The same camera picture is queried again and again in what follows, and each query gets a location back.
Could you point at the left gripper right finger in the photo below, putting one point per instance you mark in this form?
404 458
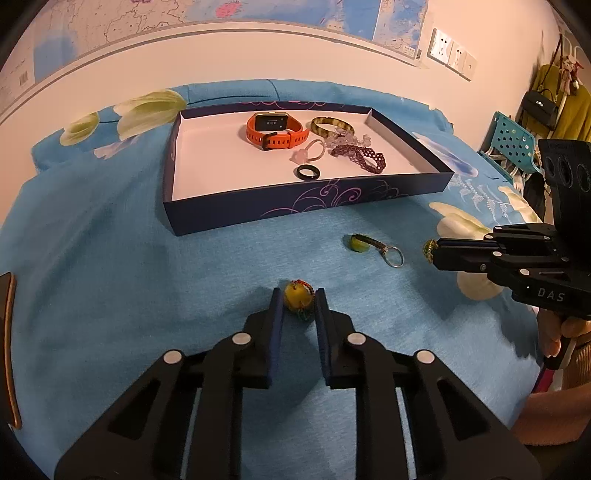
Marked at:
414 417

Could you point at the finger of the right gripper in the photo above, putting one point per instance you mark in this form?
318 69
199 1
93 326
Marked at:
469 260
466 244

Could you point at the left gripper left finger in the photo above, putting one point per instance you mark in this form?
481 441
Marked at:
182 418

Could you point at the green pendant keychain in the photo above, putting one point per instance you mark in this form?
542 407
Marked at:
392 255

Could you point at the dark red lace choker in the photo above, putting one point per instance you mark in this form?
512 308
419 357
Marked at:
365 157

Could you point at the yellow bead charm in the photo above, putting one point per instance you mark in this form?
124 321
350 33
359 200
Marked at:
299 298

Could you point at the right forearm orange sleeve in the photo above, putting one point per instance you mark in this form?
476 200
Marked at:
559 417

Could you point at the right hand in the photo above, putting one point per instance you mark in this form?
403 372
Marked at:
552 329

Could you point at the teal plastic basket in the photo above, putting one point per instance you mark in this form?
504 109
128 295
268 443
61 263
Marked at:
510 148

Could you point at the black handbag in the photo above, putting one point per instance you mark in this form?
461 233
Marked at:
541 103

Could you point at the brown wooden bed edge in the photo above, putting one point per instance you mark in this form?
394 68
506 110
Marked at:
9 407

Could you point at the yellow-green coat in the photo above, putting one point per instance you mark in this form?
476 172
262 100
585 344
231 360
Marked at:
574 120

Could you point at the blue floral bedsheet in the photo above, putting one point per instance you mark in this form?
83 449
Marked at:
104 287

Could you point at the tortoiseshell bangle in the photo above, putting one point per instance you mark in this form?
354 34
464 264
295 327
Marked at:
326 127

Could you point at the orange smart watch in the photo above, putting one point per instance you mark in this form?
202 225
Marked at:
275 131

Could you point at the white wall sockets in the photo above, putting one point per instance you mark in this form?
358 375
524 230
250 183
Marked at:
450 53

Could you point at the wall map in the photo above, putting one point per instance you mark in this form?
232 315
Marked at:
64 31

